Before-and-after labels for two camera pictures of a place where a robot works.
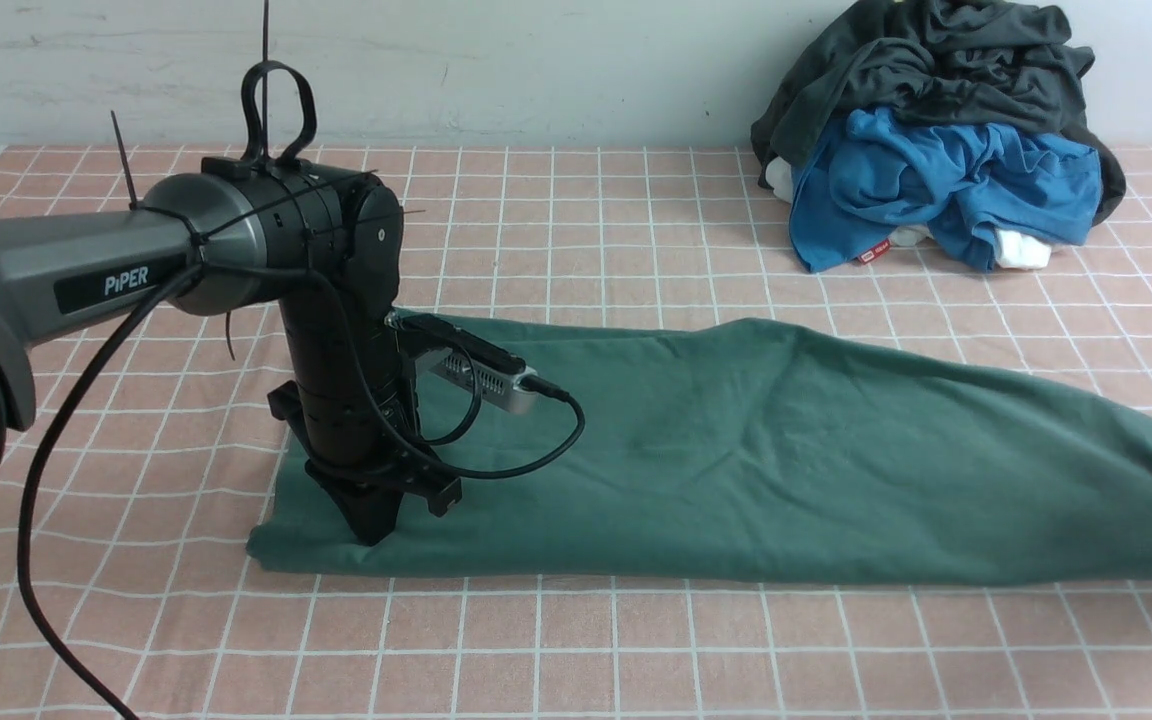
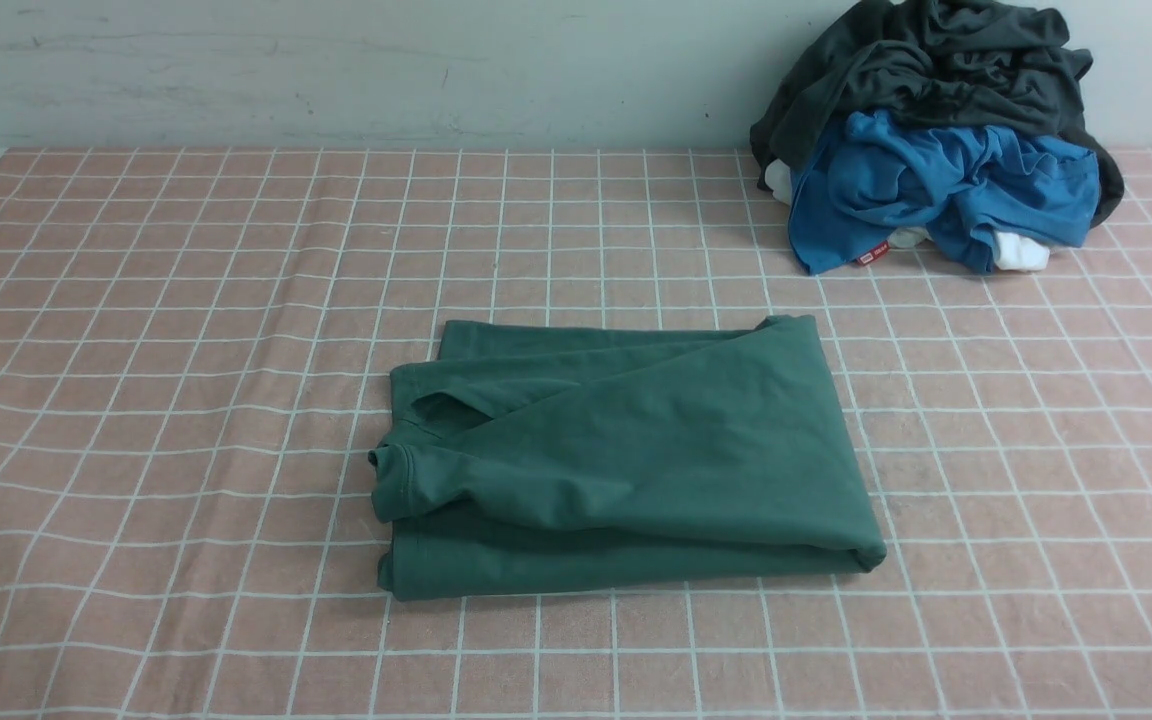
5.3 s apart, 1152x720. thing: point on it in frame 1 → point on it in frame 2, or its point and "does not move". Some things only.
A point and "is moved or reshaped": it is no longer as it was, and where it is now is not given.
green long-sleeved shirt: [763, 449] is moved or reshaped
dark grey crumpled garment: [940, 61] does not move
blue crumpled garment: [959, 184] does not move
